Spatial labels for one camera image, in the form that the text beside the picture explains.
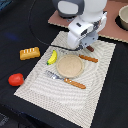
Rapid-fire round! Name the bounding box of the red toy tomato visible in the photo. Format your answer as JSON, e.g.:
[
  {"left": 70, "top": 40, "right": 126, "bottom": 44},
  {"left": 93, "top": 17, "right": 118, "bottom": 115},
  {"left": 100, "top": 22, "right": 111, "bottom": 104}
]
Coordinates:
[{"left": 8, "top": 73, "right": 24, "bottom": 86}]

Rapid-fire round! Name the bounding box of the beige bowl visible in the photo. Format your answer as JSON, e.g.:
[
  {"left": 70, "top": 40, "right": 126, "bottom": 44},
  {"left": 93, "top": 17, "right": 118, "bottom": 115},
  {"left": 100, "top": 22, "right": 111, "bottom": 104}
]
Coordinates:
[{"left": 119, "top": 5, "right": 128, "bottom": 30}]

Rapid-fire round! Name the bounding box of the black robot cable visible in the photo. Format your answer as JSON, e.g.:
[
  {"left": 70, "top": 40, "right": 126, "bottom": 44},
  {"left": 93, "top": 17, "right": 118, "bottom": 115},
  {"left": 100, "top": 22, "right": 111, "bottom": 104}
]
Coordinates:
[{"left": 27, "top": 0, "right": 83, "bottom": 53}]

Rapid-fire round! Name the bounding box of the knife with wooden handle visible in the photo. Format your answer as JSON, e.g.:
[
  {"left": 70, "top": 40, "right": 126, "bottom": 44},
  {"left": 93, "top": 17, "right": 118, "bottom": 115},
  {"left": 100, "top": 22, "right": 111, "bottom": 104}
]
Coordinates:
[{"left": 59, "top": 49, "right": 100, "bottom": 64}]

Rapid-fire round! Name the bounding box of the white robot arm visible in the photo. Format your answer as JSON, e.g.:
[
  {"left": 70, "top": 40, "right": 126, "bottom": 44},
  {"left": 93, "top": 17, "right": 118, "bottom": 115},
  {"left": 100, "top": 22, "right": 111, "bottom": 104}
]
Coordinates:
[{"left": 52, "top": 0, "right": 107, "bottom": 51}]

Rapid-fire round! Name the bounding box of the orange toy bread loaf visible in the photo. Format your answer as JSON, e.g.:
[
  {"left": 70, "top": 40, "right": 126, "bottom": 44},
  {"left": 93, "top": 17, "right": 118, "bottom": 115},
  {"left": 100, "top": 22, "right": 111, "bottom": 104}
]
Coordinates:
[{"left": 20, "top": 47, "right": 40, "bottom": 60}]

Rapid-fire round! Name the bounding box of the round wooden plate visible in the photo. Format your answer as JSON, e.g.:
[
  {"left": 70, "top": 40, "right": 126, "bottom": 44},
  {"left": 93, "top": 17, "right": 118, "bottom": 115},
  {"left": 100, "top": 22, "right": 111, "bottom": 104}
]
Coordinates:
[{"left": 56, "top": 55, "right": 84, "bottom": 78}]

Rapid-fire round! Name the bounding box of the fork with wooden handle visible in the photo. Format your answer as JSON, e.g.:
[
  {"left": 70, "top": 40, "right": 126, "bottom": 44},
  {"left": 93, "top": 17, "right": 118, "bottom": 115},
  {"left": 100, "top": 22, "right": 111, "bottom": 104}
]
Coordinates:
[{"left": 45, "top": 70, "right": 86, "bottom": 89}]

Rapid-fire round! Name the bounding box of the brown toy chocolate bar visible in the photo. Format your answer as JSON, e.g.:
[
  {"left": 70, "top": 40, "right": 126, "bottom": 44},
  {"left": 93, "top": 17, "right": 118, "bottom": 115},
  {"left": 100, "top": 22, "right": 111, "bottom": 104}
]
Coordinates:
[{"left": 87, "top": 46, "right": 94, "bottom": 52}]

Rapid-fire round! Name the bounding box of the beige woven placemat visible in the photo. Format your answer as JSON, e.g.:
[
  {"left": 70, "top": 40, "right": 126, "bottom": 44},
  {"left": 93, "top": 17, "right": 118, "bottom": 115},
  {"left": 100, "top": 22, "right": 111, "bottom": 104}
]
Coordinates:
[{"left": 13, "top": 30, "right": 117, "bottom": 128}]

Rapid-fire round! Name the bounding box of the yellow toy banana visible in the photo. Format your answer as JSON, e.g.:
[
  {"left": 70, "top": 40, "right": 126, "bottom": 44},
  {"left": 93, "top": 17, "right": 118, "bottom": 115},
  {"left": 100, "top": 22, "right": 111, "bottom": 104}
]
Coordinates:
[{"left": 47, "top": 50, "right": 57, "bottom": 65}]

